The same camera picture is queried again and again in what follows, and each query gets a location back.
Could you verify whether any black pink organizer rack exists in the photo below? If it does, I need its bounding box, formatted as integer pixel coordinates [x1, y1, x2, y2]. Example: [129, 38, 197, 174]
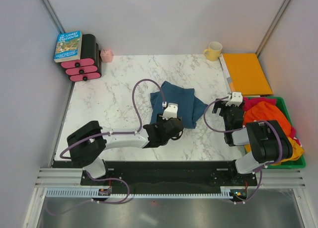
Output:
[61, 34, 102, 82]

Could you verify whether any orange folder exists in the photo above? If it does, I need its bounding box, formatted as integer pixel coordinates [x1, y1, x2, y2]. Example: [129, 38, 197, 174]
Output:
[223, 53, 273, 96]

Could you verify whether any blue treehouse book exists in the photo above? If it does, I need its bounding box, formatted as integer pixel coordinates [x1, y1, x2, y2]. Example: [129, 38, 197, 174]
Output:
[54, 31, 82, 63]

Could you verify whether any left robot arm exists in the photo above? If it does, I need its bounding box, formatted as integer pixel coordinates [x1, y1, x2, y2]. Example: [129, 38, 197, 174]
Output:
[66, 118, 184, 185]

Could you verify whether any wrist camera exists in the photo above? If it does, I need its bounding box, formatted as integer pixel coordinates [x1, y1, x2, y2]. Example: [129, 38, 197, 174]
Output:
[225, 92, 243, 107]
[162, 103, 178, 120]

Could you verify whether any yellow mug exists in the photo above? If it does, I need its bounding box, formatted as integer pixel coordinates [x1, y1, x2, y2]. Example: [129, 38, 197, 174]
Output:
[203, 41, 223, 62]

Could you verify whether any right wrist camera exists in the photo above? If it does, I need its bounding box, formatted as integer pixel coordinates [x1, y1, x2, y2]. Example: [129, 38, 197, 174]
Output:
[225, 92, 243, 107]

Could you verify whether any white board under folder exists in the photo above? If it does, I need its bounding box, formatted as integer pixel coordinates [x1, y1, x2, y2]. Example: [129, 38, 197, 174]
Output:
[219, 54, 235, 93]

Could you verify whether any orange t shirt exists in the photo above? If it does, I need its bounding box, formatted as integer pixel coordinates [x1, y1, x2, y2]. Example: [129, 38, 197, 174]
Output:
[243, 101, 296, 139]

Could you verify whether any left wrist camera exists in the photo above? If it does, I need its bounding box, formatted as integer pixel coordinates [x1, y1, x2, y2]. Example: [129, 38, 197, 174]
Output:
[162, 103, 178, 120]

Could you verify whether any magenta t shirt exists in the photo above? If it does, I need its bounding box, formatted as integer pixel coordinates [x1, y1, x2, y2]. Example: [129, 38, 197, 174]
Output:
[243, 97, 301, 146]

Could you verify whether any white slotted cable duct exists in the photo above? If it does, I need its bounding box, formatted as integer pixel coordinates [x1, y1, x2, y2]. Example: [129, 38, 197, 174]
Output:
[45, 187, 234, 199]

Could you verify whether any green plastic bin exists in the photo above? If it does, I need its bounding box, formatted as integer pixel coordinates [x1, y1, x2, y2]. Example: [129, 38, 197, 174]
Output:
[246, 96, 306, 168]

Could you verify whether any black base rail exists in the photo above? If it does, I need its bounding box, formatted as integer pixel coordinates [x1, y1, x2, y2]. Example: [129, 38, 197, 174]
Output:
[80, 161, 257, 194]

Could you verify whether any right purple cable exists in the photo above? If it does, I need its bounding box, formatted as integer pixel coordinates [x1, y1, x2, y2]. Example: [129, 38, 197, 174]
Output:
[203, 95, 285, 205]

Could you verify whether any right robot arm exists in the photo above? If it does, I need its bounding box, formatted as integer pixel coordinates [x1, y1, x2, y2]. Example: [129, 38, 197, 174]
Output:
[212, 98, 293, 185]

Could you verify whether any yellow t shirt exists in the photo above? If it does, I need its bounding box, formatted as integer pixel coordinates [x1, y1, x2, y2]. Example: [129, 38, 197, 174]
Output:
[244, 137, 305, 166]

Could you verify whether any blue t shirt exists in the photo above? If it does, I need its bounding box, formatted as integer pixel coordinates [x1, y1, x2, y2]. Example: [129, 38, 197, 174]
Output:
[150, 81, 207, 129]

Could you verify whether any small pink box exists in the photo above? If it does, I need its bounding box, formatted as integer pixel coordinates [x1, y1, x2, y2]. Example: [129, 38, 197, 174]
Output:
[100, 49, 114, 63]

